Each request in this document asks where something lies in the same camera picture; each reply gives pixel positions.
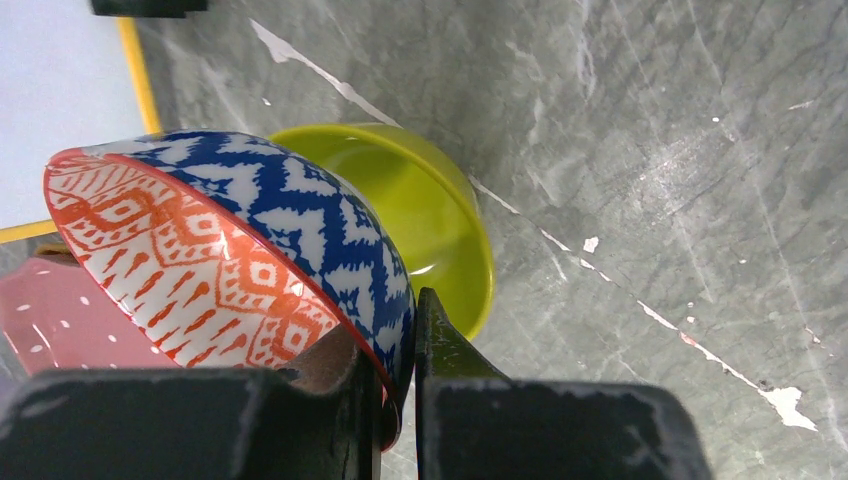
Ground pink polka-dot plate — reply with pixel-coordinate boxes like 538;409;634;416
1;257;174;375

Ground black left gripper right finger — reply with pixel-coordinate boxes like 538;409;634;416
415;288;712;479

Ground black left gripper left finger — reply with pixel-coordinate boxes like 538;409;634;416
1;344;380;479

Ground yellow-green bowl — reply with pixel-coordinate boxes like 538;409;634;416
270;123;495;339

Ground blue zigzag pattern bowl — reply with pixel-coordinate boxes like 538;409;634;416
43;130;415;449

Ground yellow polka-dot plate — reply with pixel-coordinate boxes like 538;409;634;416
33;243;72;258

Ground yellow-framed whiteboard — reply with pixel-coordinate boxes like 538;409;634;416
0;0;210;245

